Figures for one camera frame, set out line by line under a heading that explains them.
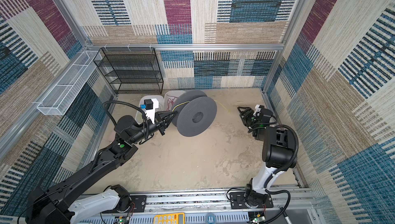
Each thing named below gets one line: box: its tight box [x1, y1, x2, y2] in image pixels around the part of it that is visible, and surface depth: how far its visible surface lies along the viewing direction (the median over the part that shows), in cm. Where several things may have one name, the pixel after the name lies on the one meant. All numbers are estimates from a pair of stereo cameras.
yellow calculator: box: [153, 212, 186, 224], surface depth 70 cm
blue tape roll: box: [206, 213, 216, 224], surface depth 71 cm
